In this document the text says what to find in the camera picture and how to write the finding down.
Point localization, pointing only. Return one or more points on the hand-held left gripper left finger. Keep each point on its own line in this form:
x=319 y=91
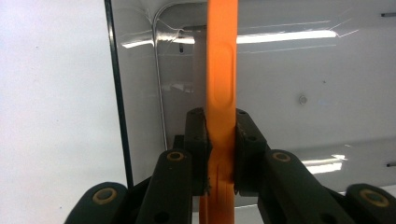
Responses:
x=199 y=149

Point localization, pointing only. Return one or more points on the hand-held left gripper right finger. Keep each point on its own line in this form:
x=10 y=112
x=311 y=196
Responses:
x=249 y=155

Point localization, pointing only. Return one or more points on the transparent grey plastic box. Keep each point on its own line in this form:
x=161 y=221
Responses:
x=311 y=93

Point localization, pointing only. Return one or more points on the orange phone case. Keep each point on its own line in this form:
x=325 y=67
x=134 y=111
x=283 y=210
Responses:
x=221 y=62

